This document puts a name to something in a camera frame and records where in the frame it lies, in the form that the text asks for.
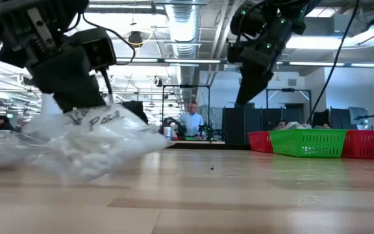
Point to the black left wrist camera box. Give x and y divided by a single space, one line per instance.
96 48

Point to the bright ceiling light panel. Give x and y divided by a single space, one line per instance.
317 42

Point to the grey background monitor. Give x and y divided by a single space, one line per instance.
357 114

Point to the white background canister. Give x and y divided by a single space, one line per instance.
167 132

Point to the long ceiling light rail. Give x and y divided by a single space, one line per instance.
190 60

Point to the green plastic basket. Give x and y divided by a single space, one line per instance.
307 143

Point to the background wooden table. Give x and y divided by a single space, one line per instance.
195 142

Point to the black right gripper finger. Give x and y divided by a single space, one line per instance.
252 86

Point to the red plastic basket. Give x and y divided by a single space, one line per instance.
369 144
260 142

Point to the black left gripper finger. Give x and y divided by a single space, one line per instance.
67 84

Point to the white pillar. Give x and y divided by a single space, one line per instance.
48 104

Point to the black background monitor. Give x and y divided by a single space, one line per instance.
136 110

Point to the black partition screens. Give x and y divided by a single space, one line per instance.
232 125

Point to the small background robot arm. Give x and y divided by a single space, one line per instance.
208 130

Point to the grey curtain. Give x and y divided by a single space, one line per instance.
211 115

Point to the person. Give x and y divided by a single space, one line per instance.
191 122
2 123
281 124
326 125

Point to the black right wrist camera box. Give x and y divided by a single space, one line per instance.
237 52

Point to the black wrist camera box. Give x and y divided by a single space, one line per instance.
96 48
237 52

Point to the silver ventilation duct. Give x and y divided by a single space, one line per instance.
182 26

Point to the black background gantry frame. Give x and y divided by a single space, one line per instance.
186 86
287 89

